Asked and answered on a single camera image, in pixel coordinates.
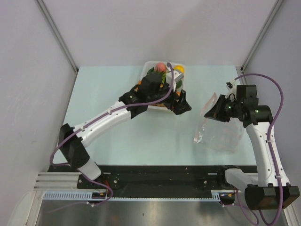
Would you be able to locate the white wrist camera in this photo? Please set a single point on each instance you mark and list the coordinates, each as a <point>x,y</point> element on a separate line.
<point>172,75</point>
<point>231,83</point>

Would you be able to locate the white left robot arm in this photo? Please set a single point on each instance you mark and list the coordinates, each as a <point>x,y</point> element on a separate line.
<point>73,141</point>

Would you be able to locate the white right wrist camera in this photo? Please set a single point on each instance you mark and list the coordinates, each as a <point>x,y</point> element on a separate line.
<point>231,83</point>

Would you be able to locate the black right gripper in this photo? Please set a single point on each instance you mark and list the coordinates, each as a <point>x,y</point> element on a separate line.
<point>216,112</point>

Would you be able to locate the aluminium frame rail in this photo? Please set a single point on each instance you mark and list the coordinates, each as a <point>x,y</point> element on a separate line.
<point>56,181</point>

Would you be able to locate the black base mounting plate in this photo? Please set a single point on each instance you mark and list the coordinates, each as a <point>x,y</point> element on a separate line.
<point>203,177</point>

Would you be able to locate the clear zip top bag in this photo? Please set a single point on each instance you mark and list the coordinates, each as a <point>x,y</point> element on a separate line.
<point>216,135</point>

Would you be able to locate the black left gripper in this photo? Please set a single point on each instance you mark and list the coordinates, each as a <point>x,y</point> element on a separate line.
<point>180,107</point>

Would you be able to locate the pink peach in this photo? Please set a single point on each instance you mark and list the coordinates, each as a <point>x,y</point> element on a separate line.
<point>160,67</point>

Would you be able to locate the yellow bell pepper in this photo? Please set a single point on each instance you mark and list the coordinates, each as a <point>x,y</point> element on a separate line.
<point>179,68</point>

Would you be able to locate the green lime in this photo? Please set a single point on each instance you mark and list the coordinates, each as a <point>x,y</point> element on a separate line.
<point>179,84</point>

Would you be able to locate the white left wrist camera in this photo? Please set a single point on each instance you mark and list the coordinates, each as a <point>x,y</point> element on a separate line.
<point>172,75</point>

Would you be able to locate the light blue cable duct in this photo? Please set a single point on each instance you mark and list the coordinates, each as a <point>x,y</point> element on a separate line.
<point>97,196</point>

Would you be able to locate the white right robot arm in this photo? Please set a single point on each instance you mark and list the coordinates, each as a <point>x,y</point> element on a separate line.
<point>272,190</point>

